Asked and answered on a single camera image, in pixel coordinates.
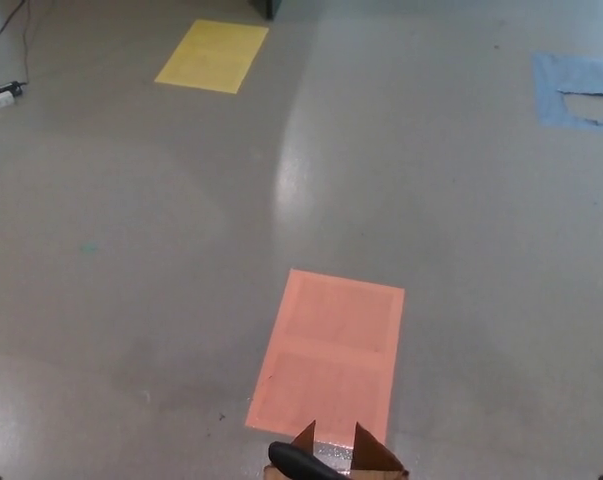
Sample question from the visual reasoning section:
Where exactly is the black air pump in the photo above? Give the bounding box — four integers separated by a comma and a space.
267, 440, 353, 480

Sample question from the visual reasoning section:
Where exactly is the brown cardboard box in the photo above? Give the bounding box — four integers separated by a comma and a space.
262, 419, 412, 480

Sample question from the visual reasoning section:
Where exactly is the orange paper sheet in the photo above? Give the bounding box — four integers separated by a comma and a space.
244, 268, 407, 438

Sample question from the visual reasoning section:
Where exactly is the torn blue paper sheet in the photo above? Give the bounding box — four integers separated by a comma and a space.
531, 51, 603, 134

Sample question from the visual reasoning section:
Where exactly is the yellow paper sheet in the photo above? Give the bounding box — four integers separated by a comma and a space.
153, 18, 271, 95

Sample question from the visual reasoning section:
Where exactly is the dark cabinet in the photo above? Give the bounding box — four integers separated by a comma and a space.
250, 0, 285, 22

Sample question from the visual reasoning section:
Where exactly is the thin black floor cable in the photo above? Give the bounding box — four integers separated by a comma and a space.
0, 0, 24, 50
22, 0, 33, 85

